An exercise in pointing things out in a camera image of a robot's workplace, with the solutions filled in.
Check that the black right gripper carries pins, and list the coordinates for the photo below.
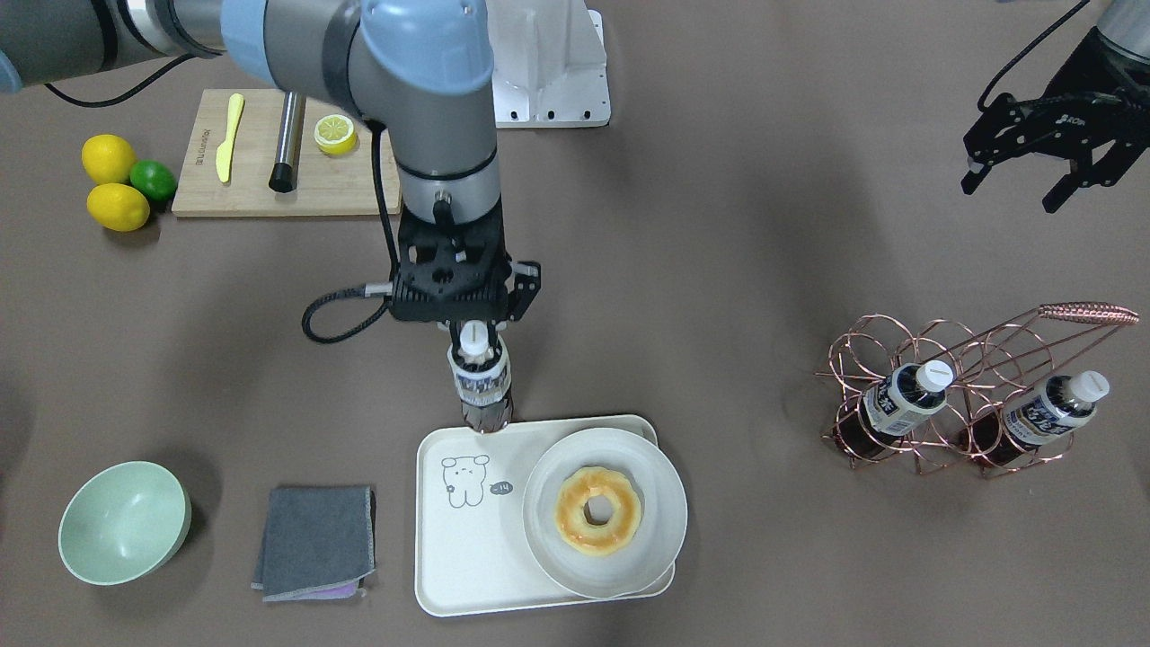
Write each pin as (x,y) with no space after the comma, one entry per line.
(525,286)

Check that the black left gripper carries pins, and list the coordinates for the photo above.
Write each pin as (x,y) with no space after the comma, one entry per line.
(1098,93)

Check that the tea bottle front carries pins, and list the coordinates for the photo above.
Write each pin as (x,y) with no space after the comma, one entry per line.
(482,375)

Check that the tea bottle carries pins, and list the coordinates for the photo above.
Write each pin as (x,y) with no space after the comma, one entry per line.
(890,410)
(1046,412)
(482,375)

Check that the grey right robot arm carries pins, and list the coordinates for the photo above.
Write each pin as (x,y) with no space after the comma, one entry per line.
(420,69)

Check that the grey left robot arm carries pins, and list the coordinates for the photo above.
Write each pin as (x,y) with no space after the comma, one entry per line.
(1125,23)

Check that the tea bottle rear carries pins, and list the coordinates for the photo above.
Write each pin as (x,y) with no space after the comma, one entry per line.
(1046,412)

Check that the cream rabbit tray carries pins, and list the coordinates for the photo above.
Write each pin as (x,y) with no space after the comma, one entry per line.
(471,555)

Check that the bamboo cutting board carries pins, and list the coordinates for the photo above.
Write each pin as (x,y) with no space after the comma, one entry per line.
(326,186)

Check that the lemon half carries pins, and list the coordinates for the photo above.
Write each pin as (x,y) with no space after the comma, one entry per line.
(335,134)

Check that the yellow plastic knife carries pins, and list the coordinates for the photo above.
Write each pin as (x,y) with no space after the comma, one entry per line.
(225,150)

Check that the glazed donut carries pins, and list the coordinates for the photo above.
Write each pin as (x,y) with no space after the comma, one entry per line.
(573,523)

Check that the grey folded cloth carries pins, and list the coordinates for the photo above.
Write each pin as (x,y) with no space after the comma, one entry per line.
(317,543)

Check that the white round plate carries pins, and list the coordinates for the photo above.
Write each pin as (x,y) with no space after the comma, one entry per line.
(663,528)

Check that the green lime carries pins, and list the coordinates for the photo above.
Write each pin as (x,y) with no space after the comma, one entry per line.
(153,179)

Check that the yellow lemon front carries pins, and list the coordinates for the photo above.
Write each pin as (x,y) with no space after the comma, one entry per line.
(118,207)

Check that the yellow lemon near bowl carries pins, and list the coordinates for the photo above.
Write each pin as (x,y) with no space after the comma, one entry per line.
(108,158)

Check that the green bowl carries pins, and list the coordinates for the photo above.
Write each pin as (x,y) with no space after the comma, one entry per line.
(126,522)

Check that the copper wire bottle rack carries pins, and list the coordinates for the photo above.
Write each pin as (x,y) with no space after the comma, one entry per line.
(992,369)

